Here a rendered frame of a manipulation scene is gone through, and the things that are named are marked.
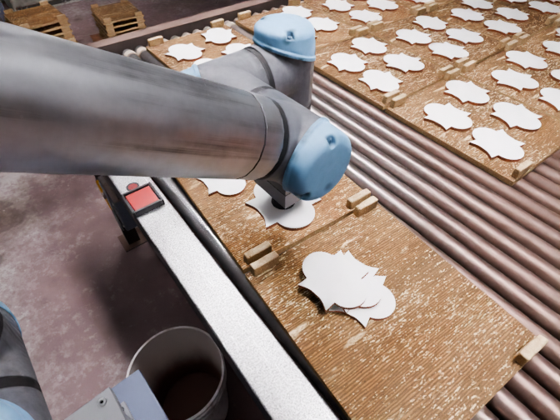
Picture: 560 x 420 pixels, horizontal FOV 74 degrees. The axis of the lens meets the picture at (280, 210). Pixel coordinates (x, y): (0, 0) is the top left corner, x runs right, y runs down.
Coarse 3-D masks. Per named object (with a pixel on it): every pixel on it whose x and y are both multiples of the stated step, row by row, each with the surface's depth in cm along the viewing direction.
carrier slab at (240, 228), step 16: (192, 192) 88; (336, 192) 88; (352, 192) 88; (208, 208) 84; (224, 208) 84; (240, 208) 84; (320, 208) 84; (336, 208) 84; (352, 208) 84; (208, 224) 83; (224, 224) 81; (240, 224) 81; (256, 224) 81; (320, 224) 81; (224, 240) 78; (240, 240) 78; (256, 240) 78; (272, 240) 78; (288, 240) 78; (304, 240) 80; (240, 256) 76
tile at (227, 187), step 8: (208, 184) 89; (216, 184) 89; (224, 184) 89; (232, 184) 89; (240, 184) 89; (208, 192) 87; (216, 192) 88; (224, 192) 87; (232, 192) 87; (240, 192) 87
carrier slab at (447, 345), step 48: (336, 240) 78; (384, 240) 78; (288, 288) 71; (432, 288) 71; (288, 336) 65; (336, 336) 64; (384, 336) 64; (432, 336) 64; (480, 336) 64; (528, 336) 64; (336, 384) 59; (384, 384) 59; (432, 384) 59; (480, 384) 59
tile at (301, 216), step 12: (264, 192) 68; (252, 204) 66; (264, 204) 66; (300, 204) 66; (312, 204) 66; (264, 216) 64; (276, 216) 64; (288, 216) 64; (300, 216) 64; (312, 216) 64; (288, 228) 63; (300, 228) 63
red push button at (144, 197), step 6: (138, 192) 89; (144, 192) 89; (150, 192) 89; (126, 198) 88; (132, 198) 88; (138, 198) 88; (144, 198) 88; (150, 198) 88; (156, 198) 88; (132, 204) 86; (138, 204) 86; (144, 204) 86
